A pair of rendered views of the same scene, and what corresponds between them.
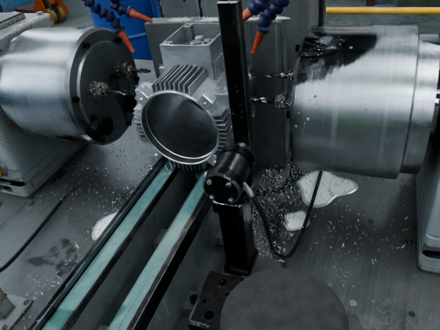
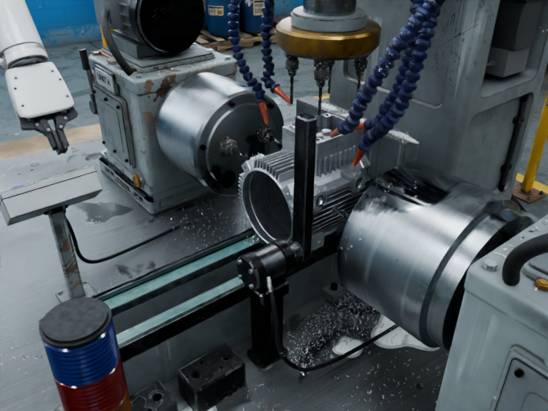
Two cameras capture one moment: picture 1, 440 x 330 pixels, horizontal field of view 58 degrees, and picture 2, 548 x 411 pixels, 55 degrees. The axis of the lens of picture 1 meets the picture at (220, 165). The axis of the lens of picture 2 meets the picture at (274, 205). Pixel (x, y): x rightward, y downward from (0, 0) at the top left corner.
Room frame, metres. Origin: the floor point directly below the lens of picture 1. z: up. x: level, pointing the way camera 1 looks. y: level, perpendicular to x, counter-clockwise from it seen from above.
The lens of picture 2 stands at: (-0.12, -0.32, 1.54)
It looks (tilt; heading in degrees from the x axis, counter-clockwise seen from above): 31 degrees down; 26
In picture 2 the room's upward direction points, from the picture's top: straight up
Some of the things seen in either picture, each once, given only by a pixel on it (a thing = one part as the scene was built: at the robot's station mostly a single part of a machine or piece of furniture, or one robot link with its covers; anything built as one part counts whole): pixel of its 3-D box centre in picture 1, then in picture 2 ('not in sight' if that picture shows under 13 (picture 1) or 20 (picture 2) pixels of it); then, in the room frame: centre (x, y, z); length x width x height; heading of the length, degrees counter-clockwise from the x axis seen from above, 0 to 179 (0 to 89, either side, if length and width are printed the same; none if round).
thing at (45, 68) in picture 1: (55, 85); (208, 126); (0.87, 0.34, 1.04); 0.37 x 0.25 x 0.25; 65
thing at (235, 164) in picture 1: (281, 157); (355, 276); (0.63, -0.12, 0.92); 0.45 x 0.13 x 0.24; 155
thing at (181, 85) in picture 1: (198, 104); (305, 192); (0.72, 0.02, 1.01); 0.20 x 0.19 x 0.19; 155
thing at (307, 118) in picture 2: (238, 88); (302, 192); (0.55, -0.04, 1.12); 0.04 x 0.03 x 0.26; 155
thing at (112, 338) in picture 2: not in sight; (81, 342); (0.11, -0.02, 1.19); 0.06 x 0.06 x 0.04
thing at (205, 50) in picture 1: (199, 52); (322, 143); (0.76, 0.01, 1.11); 0.12 x 0.11 x 0.07; 155
